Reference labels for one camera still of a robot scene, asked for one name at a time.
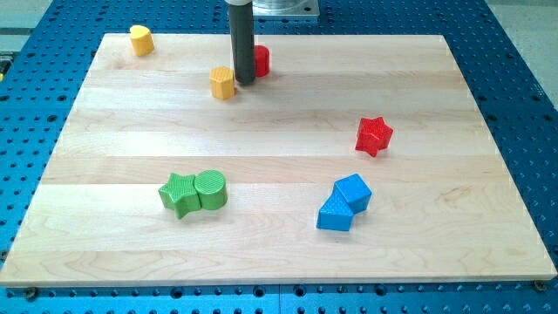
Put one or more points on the blue triangle block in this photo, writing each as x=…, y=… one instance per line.
x=335, y=214

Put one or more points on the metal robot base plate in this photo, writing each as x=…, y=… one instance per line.
x=286, y=8

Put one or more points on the wooden board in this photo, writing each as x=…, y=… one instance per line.
x=443, y=208

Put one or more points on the red star block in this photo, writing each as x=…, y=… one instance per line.
x=373, y=135

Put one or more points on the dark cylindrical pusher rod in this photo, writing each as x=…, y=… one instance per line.
x=240, y=13

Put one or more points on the blue cube block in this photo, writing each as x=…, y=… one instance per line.
x=355, y=192

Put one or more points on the red cylinder block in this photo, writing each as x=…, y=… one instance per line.
x=262, y=61

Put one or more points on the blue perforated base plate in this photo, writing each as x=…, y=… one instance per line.
x=45, y=77

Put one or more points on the green star block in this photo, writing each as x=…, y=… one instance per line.
x=180, y=195

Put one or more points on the yellow hexagon block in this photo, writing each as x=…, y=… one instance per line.
x=222, y=82

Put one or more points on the green cylinder block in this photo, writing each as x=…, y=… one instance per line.
x=211, y=189

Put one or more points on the yellow heart block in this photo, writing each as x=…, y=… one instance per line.
x=141, y=39

